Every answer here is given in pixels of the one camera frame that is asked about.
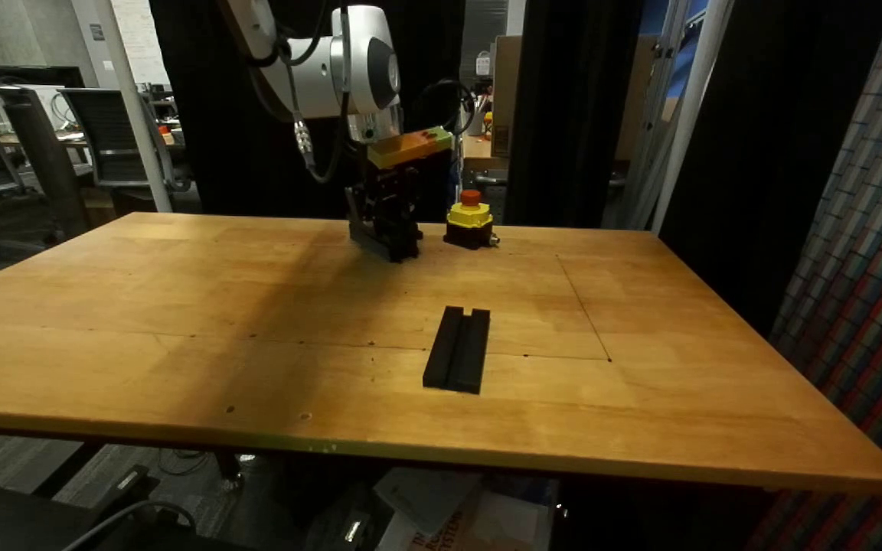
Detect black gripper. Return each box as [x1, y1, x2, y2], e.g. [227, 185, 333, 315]
[346, 165, 422, 258]

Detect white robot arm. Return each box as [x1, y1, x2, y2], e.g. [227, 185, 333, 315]
[219, 0, 422, 261]

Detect black grooved rail block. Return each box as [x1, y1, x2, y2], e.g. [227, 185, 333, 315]
[422, 306, 490, 396]

